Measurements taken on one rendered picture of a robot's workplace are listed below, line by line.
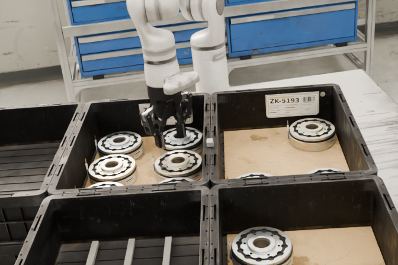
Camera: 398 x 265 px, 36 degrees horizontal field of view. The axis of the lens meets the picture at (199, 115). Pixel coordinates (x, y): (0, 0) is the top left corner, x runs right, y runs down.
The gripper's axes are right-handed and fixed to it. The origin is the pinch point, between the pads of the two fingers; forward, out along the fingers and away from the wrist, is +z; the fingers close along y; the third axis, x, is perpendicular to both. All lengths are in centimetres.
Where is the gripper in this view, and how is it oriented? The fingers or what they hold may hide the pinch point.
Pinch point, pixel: (170, 136)
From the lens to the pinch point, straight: 137.4
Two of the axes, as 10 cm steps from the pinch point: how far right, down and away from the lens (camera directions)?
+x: 6.9, 2.7, -6.7
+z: 0.9, 8.8, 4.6
